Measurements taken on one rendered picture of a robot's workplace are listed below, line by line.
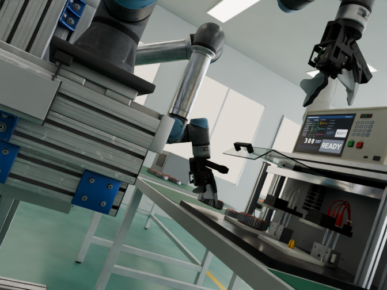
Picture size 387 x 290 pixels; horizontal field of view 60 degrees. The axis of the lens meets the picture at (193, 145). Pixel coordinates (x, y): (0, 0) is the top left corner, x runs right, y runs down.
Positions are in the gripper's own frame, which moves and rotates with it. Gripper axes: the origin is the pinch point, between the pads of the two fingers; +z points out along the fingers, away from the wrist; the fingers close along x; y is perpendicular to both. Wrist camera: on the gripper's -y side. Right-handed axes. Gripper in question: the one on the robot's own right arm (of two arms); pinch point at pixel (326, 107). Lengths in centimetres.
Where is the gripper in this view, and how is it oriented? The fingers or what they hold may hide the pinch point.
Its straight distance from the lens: 87.4
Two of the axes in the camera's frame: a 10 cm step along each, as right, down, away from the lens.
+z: -3.6, 9.3, -0.8
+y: -8.4, -3.6, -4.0
